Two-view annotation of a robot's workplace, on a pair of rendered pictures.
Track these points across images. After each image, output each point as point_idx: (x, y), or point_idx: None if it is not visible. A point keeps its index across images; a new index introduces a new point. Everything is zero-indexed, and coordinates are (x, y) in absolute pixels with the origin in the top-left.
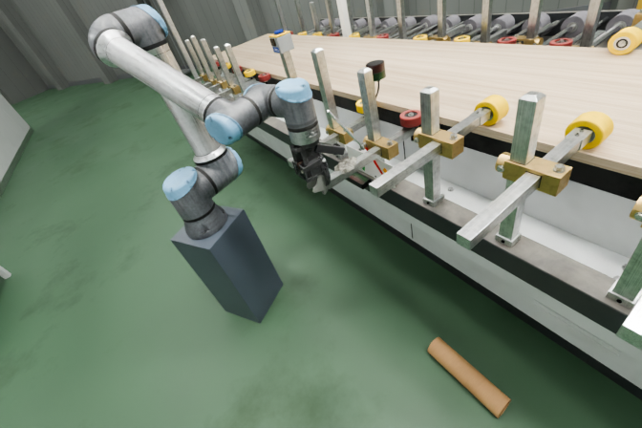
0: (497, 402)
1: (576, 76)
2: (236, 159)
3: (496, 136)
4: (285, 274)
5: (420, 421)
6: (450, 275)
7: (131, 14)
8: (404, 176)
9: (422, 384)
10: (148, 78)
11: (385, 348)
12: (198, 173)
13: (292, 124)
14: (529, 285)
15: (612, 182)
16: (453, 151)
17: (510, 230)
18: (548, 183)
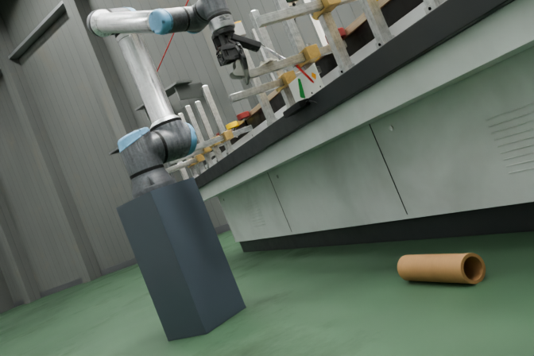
0: (458, 257)
1: None
2: (190, 128)
3: (384, 1)
4: (251, 302)
5: (373, 318)
6: (458, 237)
7: (118, 9)
8: (286, 14)
9: (388, 299)
10: (118, 19)
11: (353, 297)
12: (151, 132)
13: (209, 13)
14: (419, 78)
15: None
16: None
17: (377, 29)
18: None
